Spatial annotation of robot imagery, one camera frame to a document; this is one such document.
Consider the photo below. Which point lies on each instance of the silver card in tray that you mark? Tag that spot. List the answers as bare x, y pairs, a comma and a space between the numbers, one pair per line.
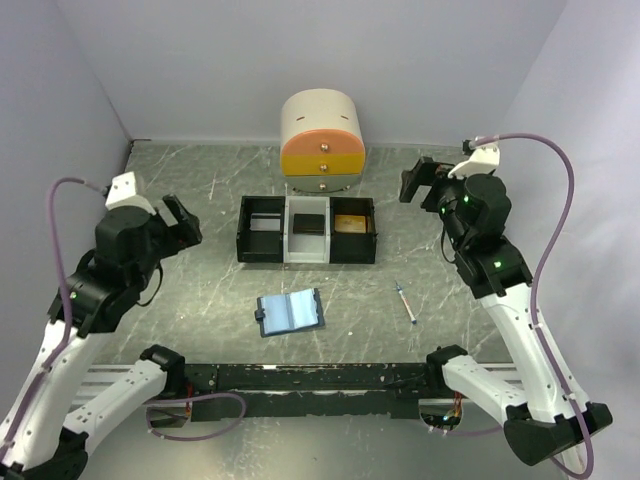
261, 222

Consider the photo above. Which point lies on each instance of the white middle tray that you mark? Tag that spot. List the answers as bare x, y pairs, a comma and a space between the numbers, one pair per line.
306, 249

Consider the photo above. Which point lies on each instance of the blue white pen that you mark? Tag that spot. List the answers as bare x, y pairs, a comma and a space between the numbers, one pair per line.
406, 304

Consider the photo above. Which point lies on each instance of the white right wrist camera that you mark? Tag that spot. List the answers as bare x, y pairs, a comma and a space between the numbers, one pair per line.
484, 159

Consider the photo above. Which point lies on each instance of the black VIP card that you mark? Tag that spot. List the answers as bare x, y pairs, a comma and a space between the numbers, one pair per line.
308, 224

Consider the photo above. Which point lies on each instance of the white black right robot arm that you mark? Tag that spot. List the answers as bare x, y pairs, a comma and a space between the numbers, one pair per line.
549, 412

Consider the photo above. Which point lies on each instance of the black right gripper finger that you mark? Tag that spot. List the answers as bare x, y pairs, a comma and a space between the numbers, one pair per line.
442, 171
422, 174

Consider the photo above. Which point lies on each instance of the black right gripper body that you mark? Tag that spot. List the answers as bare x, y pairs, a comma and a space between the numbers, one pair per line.
441, 197

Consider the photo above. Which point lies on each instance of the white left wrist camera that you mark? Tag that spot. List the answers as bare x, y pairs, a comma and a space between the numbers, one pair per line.
127, 190

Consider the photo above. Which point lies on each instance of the black left tray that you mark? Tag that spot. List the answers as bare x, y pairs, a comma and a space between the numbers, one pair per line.
259, 247

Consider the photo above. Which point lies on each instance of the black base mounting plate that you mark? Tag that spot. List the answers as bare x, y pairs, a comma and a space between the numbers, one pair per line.
396, 390

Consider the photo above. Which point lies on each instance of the round three-drawer storage box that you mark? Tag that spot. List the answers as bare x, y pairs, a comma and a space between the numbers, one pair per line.
321, 144

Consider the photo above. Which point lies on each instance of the gold card in tray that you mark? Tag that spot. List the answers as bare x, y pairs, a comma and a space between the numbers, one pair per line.
352, 223

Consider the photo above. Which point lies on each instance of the gold card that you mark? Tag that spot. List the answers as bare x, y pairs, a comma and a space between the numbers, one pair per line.
352, 223

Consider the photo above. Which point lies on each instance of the black right tray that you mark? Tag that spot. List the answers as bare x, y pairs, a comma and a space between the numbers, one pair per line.
353, 234

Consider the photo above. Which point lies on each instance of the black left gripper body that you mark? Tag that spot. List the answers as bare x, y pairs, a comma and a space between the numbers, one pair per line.
163, 245

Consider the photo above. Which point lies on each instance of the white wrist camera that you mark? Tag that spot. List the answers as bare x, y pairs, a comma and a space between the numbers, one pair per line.
127, 190
484, 159

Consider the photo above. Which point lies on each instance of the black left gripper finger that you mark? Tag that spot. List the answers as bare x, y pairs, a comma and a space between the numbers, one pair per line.
181, 215
187, 233

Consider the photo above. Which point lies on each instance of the blue leather card holder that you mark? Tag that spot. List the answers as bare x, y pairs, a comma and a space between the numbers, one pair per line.
289, 313

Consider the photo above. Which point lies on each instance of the black tray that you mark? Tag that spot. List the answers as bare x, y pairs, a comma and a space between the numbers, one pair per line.
259, 247
353, 234

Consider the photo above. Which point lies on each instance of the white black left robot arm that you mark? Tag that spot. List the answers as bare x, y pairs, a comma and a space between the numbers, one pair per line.
42, 437

